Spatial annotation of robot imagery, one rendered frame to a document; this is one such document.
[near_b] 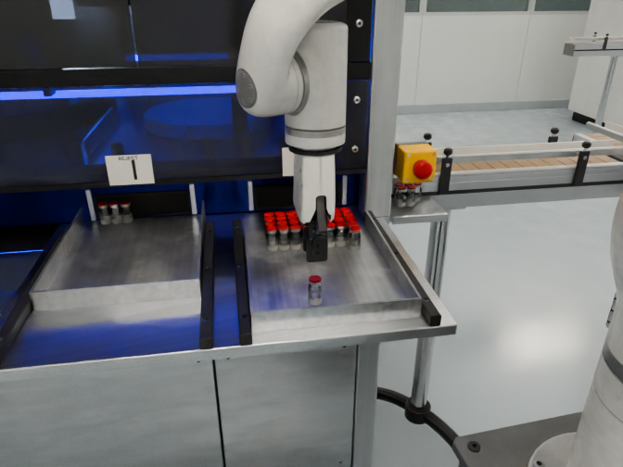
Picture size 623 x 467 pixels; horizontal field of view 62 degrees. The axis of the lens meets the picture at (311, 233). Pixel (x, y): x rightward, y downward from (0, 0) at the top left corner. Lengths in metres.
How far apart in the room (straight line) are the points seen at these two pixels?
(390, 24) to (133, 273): 0.66
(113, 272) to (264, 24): 0.55
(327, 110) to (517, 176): 0.78
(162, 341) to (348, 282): 0.32
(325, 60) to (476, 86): 5.70
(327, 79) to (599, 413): 0.47
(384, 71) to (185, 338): 0.62
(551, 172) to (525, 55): 5.17
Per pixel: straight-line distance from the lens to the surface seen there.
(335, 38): 0.68
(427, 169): 1.11
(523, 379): 2.18
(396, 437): 1.85
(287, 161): 1.06
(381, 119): 1.08
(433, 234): 1.41
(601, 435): 0.57
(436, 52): 6.09
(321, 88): 0.68
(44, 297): 0.92
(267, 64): 0.62
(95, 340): 0.83
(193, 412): 1.41
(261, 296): 0.87
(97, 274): 1.00
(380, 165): 1.11
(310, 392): 1.39
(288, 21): 0.60
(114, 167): 1.08
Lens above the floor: 1.35
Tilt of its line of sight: 26 degrees down
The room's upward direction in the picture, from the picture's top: straight up
